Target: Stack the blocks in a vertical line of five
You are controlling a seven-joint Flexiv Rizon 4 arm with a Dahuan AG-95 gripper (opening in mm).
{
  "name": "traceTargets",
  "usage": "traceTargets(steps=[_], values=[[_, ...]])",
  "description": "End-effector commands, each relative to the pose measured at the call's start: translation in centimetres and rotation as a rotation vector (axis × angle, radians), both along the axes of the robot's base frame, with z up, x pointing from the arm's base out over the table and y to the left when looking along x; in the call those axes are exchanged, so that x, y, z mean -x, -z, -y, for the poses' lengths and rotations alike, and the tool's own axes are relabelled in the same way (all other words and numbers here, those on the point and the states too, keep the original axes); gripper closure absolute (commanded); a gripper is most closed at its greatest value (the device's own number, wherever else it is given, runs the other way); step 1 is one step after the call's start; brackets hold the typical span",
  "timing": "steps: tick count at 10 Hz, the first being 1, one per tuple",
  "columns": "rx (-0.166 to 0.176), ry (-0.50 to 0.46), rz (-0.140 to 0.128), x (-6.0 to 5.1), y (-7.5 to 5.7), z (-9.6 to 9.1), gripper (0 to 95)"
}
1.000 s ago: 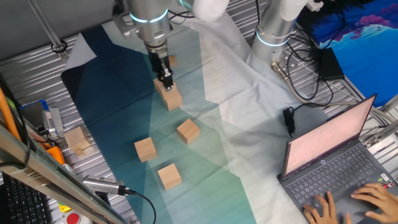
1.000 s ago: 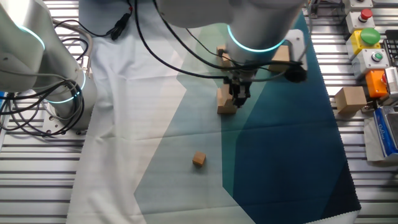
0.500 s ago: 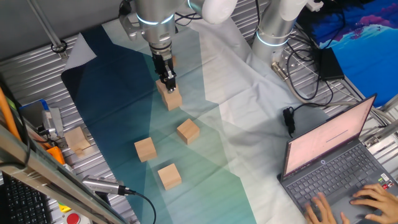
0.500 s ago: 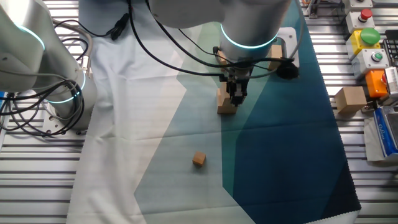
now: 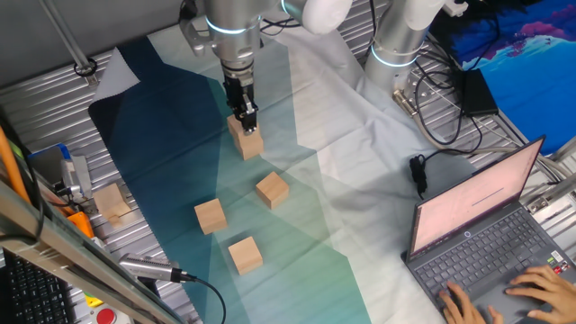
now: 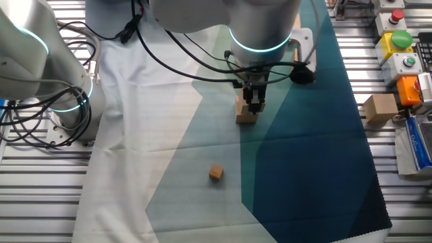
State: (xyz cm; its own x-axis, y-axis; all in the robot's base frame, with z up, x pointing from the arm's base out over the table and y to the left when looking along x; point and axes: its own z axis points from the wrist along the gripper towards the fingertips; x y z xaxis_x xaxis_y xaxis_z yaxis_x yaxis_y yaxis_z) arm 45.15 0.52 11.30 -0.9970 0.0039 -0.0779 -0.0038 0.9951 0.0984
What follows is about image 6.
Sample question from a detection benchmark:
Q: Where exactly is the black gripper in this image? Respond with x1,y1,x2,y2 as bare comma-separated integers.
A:
240,74,269,115

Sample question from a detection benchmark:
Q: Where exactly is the small wooden cube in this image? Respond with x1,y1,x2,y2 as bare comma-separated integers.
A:
208,163,225,182

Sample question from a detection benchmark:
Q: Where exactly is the blue green white tablecloth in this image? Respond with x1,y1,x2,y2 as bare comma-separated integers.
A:
71,0,393,243

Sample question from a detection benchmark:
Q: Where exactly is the small metal clamp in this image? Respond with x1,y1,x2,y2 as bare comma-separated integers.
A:
332,0,350,22

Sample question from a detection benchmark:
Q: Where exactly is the yellow box green mushroom button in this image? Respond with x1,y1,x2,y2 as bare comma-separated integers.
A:
375,30,414,65

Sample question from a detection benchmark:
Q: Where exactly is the grey box green lit button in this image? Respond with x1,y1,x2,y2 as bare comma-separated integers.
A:
381,52,425,86

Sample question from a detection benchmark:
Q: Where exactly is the grey box red button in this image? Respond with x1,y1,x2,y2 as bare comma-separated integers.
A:
375,9,408,36

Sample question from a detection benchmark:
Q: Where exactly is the orange box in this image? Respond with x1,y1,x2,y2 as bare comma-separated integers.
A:
396,74,423,107

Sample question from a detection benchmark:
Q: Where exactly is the blue and silver device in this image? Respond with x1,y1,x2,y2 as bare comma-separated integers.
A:
404,114,432,172

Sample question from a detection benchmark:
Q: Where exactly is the silver ribbed device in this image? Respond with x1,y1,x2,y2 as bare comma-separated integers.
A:
415,72,432,109

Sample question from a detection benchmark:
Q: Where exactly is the black keyboard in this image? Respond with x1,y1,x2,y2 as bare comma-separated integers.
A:
415,32,432,74

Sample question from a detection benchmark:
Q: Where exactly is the black camera cable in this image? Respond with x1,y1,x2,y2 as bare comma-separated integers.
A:
164,29,308,74

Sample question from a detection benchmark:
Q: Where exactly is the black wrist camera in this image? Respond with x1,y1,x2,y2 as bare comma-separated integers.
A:
289,65,317,85

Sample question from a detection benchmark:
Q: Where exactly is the thick black gripper cable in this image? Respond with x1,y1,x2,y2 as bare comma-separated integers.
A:
130,0,244,85

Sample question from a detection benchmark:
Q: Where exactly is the white camera bracket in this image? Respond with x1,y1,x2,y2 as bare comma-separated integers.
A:
289,27,318,74

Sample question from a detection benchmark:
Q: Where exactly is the black bundled cable connector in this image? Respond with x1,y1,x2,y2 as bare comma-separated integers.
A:
119,0,146,45

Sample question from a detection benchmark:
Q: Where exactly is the small metal bracket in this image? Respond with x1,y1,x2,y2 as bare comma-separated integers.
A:
391,108,408,123

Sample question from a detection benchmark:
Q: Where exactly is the plain grey switch box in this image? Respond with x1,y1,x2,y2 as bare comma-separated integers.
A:
373,0,406,16

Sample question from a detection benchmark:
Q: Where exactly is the black base cable bundle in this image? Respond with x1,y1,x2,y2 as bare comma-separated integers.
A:
0,82,94,149

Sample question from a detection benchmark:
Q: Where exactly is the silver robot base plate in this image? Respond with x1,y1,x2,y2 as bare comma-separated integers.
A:
45,113,96,149

